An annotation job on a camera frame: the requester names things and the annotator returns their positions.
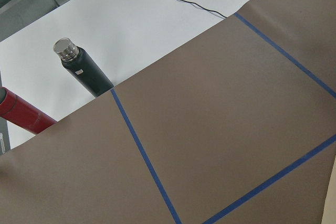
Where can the black metal-capped bottle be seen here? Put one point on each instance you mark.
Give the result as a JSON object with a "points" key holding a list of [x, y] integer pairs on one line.
{"points": [[82, 67]]}

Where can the red cylindrical bottle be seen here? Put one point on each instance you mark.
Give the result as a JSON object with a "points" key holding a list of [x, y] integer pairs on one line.
{"points": [[23, 114]]}

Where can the brown table cover sheet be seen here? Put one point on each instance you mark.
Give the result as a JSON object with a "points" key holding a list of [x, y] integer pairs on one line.
{"points": [[235, 126]]}

